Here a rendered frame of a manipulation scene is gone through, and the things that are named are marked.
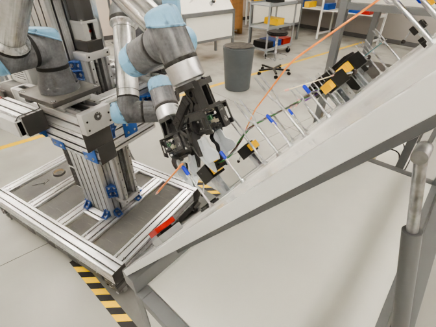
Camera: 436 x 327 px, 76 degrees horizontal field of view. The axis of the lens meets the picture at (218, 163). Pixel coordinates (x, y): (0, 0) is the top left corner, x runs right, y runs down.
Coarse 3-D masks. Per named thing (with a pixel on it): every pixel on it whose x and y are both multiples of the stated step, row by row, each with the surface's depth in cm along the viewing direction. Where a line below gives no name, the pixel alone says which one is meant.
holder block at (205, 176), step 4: (204, 164) 68; (200, 168) 70; (204, 168) 69; (208, 168) 68; (200, 172) 71; (204, 172) 69; (208, 172) 68; (220, 172) 69; (200, 176) 72; (204, 176) 70; (208, 176) 69; (212, 176) 68; (204, 180) 71; (208, 180) 70
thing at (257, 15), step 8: (288, 0) 632; (256, 8) 631; (264, 8) 616; (272, 8) 605; (280, 8) 621; (288, 8) 637; (256, 16) 639; (264, 16) 624; (280, 16) 632; (288, 16) 649; (296, 16) 667; (296, 24) 677; (296, 32) 698
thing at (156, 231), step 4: (172, 216) 60; (168, 220) 59; (172, 220) 59; (160, 224) 58; (164, 224) 58; (168, 224) 59; (156, 228) 57; (160, 228) 58; (164, 228) 58; (168, 228) 59; (152, 232) 58; (156, 232) 57; (160, 232) 58; (152, 236) 59
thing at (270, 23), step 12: (264, 0) 552; (276, 0) 528; (276, 12) 589; (252, 24) 559; (264, 24) 568; (276, 24) 547; (288, 24) 559; (288, 36) 594; (264, 48) 557; (288, 48) 597
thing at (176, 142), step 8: (160, 120) 80; (168, 120) 80; (168, 128) 79; (168, 136) 78; (176, 136) 78; (184, 136) 79; (160, 144) 79; (168, 144) 79; (176, 144) 77; (184, 144) 76; (168, 152) 79; (176, 152) 78; (184, 152) 81
